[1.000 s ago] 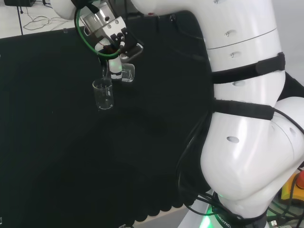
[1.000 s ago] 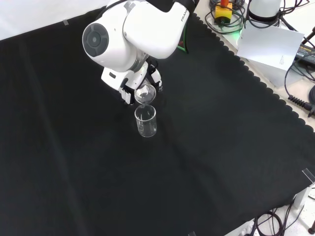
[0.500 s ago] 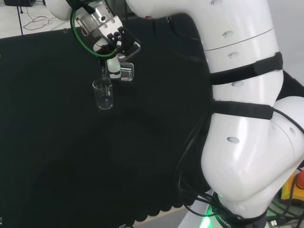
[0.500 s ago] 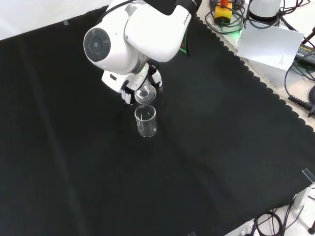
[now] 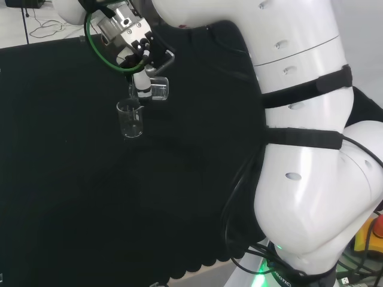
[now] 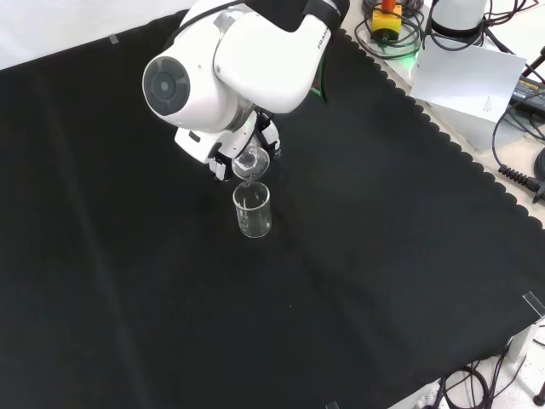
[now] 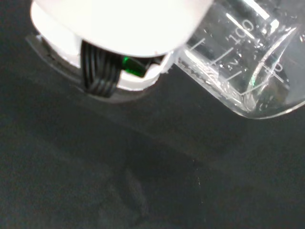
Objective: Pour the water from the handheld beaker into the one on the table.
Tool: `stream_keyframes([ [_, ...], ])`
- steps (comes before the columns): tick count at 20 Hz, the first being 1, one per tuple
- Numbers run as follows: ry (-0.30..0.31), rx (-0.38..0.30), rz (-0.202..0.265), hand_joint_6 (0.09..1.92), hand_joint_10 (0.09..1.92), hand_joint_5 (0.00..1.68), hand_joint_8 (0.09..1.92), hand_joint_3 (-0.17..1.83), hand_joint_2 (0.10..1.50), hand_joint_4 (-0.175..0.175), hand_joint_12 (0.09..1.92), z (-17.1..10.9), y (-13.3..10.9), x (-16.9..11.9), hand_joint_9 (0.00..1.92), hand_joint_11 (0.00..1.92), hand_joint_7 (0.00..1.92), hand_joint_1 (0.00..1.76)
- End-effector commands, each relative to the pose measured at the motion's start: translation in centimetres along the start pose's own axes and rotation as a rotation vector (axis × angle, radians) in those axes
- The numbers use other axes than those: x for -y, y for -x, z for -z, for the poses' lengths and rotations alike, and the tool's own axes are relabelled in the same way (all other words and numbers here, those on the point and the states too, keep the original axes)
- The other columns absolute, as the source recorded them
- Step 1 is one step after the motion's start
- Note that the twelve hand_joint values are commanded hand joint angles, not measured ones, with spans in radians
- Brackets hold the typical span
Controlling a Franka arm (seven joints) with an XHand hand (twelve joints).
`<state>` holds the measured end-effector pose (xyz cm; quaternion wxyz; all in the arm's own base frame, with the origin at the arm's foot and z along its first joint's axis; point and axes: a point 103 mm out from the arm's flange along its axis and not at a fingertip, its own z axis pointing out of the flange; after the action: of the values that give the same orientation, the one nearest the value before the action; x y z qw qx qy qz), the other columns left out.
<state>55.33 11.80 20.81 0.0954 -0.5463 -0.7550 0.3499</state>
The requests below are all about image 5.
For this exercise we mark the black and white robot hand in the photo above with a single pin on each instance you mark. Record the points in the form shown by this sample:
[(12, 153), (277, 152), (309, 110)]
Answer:
[(142, 83)]

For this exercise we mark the black bench cloth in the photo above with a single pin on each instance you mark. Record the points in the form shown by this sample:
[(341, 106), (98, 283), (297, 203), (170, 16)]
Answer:
[(89, 179)]

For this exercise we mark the small clear bench clip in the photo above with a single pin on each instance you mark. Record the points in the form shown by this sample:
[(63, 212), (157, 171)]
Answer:
[(81, 38)]

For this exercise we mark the black tripod leg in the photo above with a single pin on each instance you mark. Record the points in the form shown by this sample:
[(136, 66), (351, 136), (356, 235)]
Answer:
[(25, 27)]

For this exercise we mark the silver plug connector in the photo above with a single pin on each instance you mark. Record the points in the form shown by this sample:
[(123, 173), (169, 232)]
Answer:
[(345, 281)]

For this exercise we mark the clear glass beaker with spout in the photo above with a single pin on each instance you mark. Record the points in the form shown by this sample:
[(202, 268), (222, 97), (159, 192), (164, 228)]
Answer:
[(130, 125)]

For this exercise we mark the yellow stop button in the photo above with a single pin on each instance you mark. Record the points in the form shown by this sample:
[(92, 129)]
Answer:
[(369, 236)]

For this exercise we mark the small clear glass beaker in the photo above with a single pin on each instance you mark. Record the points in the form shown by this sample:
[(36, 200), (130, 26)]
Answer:
[(160, 89)]

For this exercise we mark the black box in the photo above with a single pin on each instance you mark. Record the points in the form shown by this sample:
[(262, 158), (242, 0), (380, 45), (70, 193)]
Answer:
[(24, 3)]

